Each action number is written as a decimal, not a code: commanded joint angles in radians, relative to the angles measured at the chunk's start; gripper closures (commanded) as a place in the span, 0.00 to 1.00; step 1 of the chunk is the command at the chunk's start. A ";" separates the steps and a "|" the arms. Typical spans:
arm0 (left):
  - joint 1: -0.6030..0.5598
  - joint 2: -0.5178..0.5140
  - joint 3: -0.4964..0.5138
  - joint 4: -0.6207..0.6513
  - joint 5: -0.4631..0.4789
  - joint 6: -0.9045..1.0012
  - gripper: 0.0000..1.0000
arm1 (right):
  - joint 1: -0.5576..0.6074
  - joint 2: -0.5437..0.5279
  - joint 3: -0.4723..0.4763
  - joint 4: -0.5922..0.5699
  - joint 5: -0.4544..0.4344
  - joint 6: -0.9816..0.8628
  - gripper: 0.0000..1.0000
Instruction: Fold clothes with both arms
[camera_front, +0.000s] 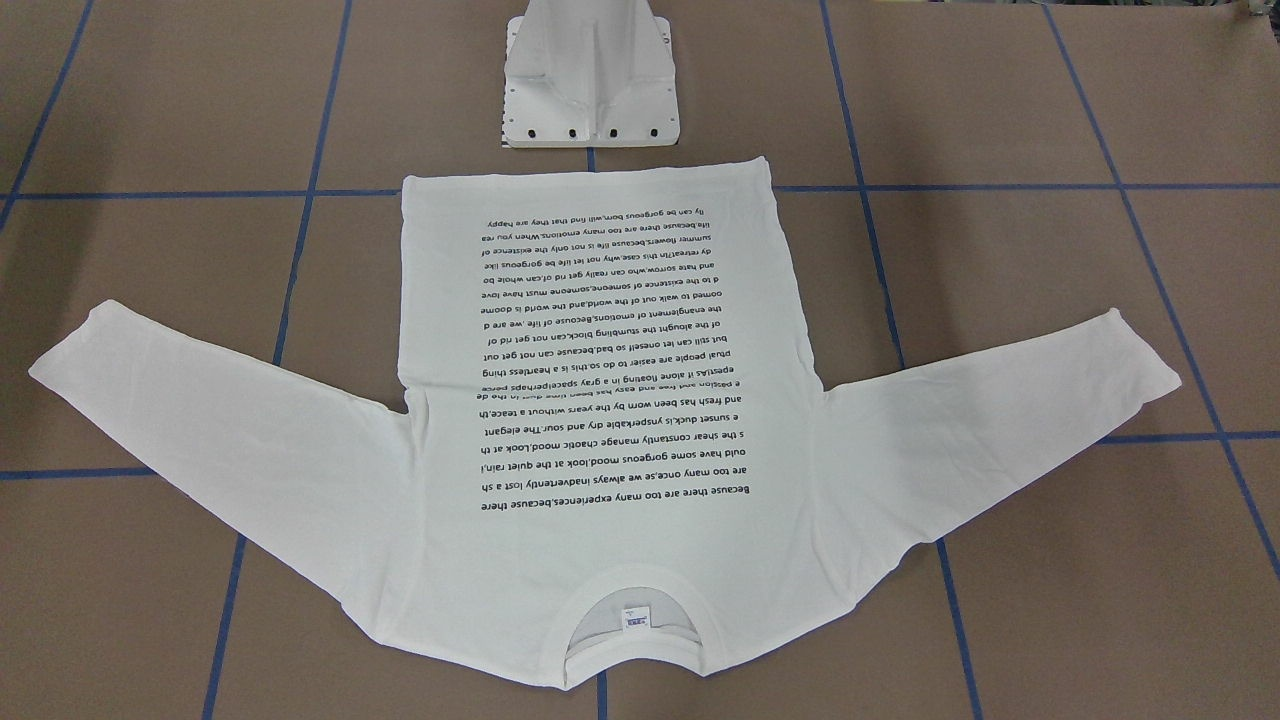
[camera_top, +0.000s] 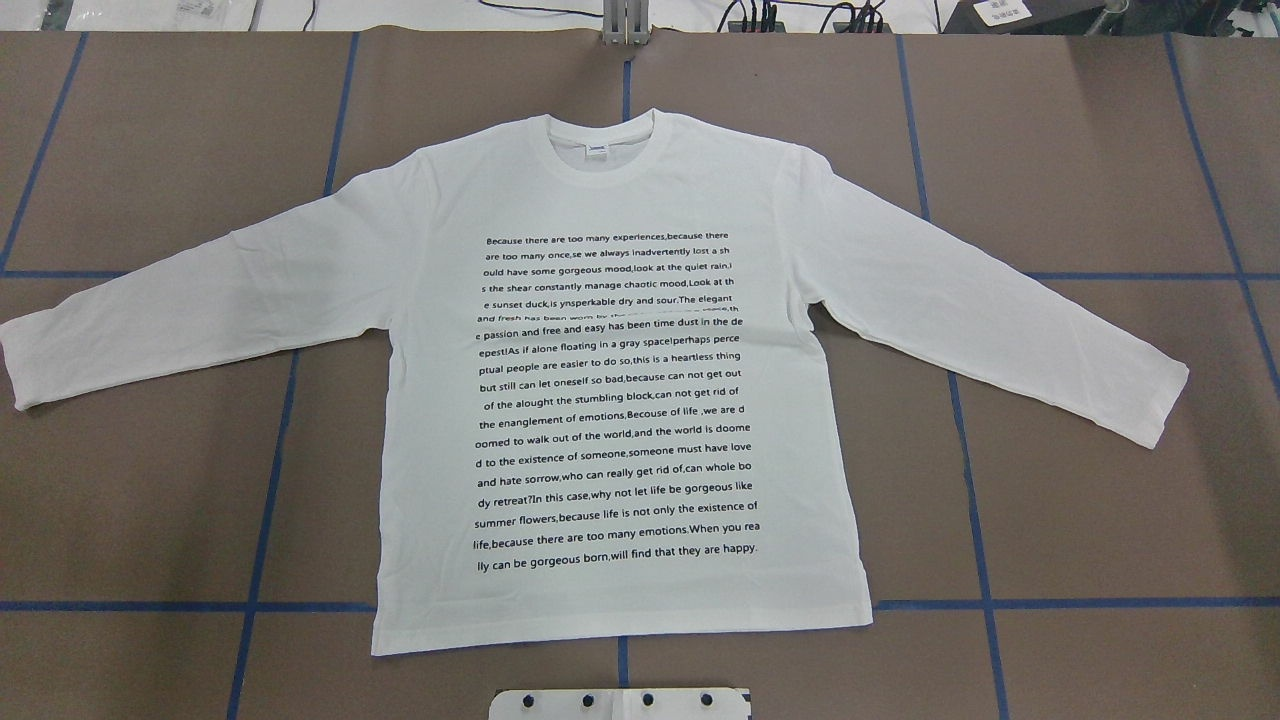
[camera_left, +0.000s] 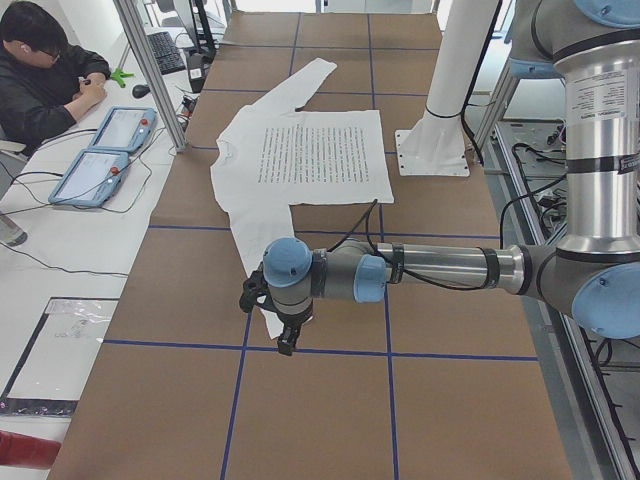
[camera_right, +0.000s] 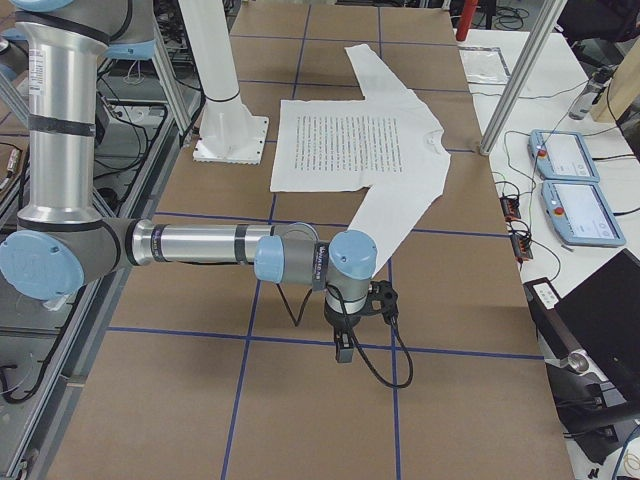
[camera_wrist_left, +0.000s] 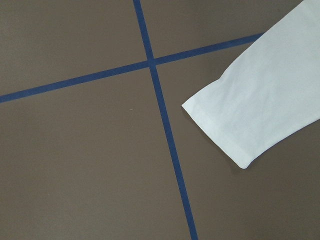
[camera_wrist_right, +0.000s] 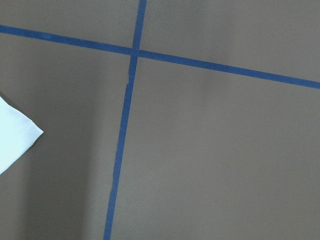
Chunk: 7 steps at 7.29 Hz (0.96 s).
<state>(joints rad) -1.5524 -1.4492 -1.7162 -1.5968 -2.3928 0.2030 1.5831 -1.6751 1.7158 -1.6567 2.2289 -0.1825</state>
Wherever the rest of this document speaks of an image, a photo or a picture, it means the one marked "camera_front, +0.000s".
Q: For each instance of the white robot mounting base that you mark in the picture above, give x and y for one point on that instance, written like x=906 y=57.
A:
x=589 y=74

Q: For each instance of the white long-sleeve printed shirt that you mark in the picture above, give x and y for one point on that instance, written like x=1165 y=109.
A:
x=615 y=446

